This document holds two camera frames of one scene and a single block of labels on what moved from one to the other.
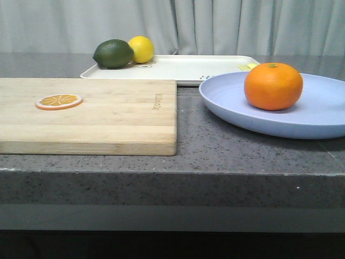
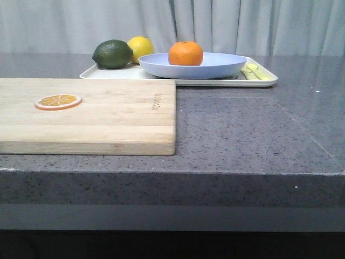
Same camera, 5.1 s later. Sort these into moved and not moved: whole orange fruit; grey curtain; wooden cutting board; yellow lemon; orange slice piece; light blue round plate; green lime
Moved: whole orange fruit; light blue round plate
Not moved: orange slice piece; grey curtain; wooden cutting board; green lime; yellow lemon
